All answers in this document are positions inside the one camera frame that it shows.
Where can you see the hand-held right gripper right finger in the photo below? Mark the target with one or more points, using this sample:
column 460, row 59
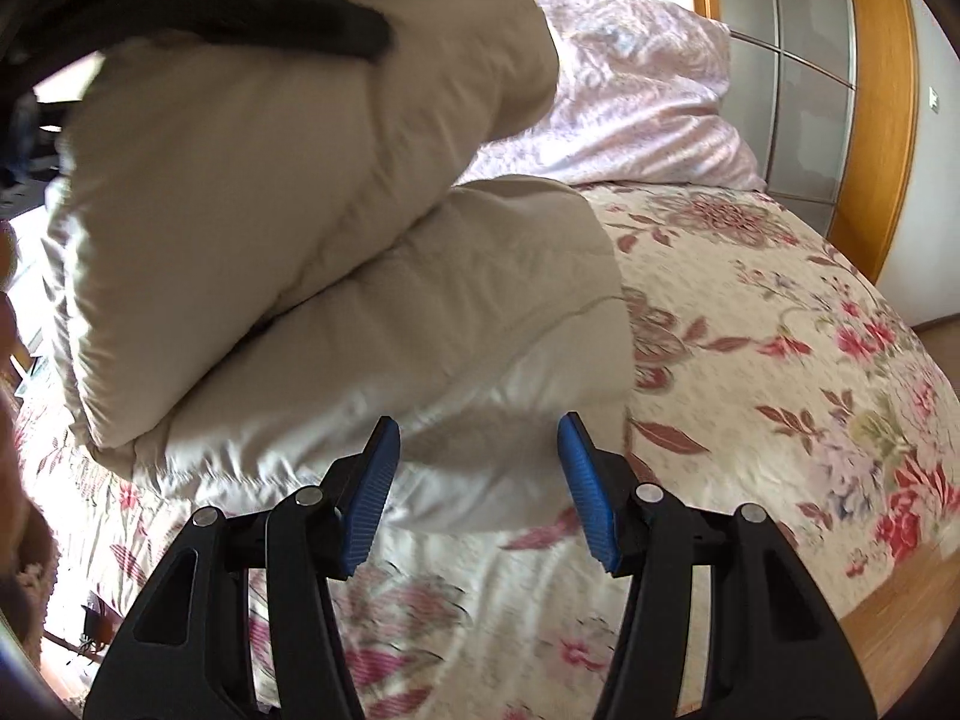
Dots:
column 592, row 502

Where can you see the pink patterned pillow left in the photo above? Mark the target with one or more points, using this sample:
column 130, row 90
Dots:
column 637, row 112

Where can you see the white puffer jacket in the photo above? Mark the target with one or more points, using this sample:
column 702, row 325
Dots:
column 300, row 202

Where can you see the person's left forearm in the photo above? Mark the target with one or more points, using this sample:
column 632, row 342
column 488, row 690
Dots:
column 9, row 427

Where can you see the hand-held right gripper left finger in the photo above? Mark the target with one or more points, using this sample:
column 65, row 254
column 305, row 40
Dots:
column 367, row 510

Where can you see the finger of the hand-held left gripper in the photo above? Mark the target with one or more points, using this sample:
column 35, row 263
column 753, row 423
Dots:
column 225, row 7

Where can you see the frosted glass sliding door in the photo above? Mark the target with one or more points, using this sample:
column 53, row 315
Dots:
column 810, row 90

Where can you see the floral bed sheet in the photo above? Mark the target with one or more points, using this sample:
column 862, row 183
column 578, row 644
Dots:
column 750, row 390

